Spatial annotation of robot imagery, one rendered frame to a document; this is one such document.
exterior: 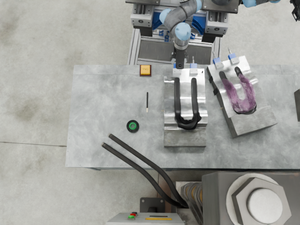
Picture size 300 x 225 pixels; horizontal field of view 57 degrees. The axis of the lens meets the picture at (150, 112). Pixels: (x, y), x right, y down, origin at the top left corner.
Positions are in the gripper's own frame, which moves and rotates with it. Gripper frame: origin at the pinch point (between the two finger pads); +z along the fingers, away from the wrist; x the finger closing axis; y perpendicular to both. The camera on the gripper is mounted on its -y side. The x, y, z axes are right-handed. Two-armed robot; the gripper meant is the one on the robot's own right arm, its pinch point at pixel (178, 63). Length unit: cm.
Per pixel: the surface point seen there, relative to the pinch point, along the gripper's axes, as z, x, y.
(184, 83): 12.1, -4.8, -8.3
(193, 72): 9.1, -10.3, -1.6
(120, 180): 101, 46, -68
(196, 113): 9.3, -11.2, -28.6
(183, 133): 14.8, -3.8, -40.1
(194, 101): 12.5, -10.8, -19.9
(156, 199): 100, 14, -84
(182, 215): 22, -3, -89
